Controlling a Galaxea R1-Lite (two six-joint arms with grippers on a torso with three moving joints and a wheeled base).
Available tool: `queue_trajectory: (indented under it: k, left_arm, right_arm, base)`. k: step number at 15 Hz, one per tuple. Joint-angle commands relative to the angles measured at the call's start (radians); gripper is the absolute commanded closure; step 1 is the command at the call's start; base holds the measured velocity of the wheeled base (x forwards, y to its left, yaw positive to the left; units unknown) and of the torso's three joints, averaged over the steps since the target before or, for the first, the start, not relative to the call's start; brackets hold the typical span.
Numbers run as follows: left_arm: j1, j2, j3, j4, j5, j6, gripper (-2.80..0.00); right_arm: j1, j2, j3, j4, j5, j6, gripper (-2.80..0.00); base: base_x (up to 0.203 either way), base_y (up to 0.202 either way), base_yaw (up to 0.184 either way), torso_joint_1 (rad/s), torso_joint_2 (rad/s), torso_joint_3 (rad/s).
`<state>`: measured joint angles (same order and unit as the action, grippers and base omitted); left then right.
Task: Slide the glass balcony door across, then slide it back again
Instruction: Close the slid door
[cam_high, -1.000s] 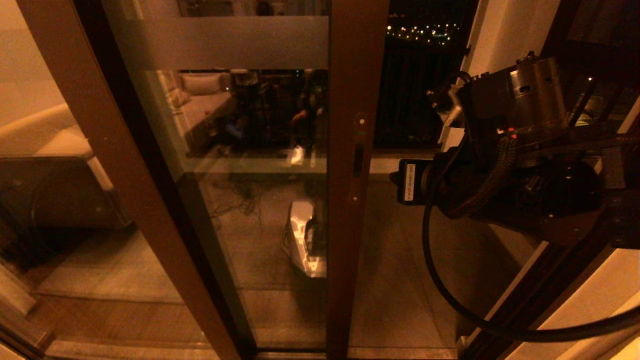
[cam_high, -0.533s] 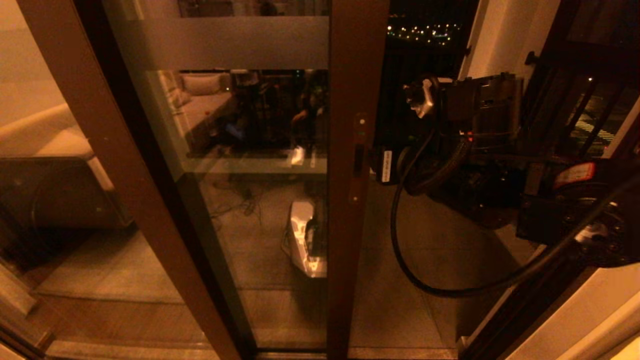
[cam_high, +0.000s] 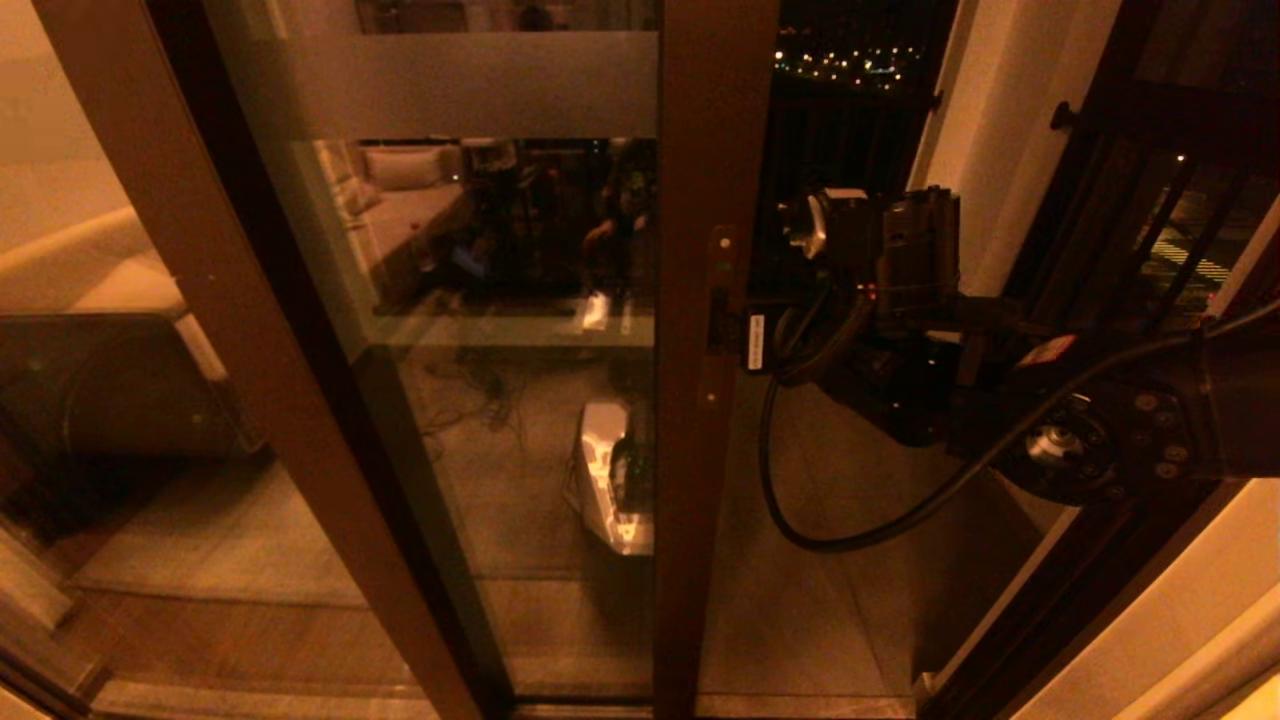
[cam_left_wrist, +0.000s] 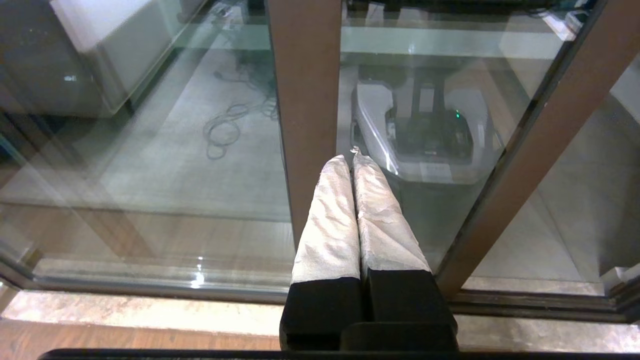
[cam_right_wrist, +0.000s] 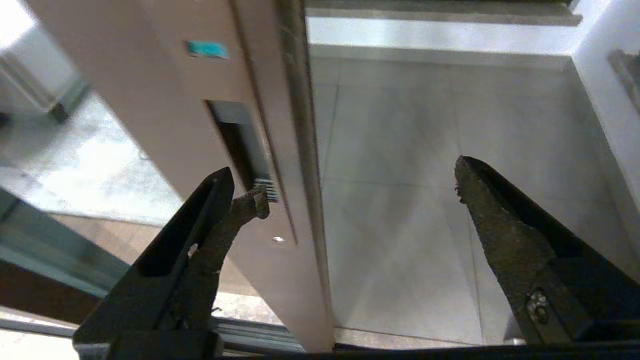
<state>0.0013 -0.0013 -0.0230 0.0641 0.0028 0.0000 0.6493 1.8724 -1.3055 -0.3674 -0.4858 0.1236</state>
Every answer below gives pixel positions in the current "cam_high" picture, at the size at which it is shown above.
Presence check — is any brown framed sliding glass door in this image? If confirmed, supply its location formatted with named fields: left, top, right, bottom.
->
left=200, top=0, right=783, bottom=720

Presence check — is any dark brown door jamb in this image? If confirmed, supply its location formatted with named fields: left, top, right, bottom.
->
left=915, top=480, right=1251, bottom=720

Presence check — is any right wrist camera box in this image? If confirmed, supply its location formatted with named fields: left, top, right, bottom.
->
left=783, top=187, right=873, bottom=263

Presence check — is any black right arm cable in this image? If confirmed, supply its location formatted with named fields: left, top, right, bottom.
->
left=757, top=290, right=1280, bottom=554

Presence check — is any dark front-load washing machine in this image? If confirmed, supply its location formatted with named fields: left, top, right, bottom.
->
left=0, top=315, right=263, bottom=511

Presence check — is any brown framed fixed glass panel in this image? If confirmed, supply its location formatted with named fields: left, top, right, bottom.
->
left=0, top=0, right=516, bottom=720

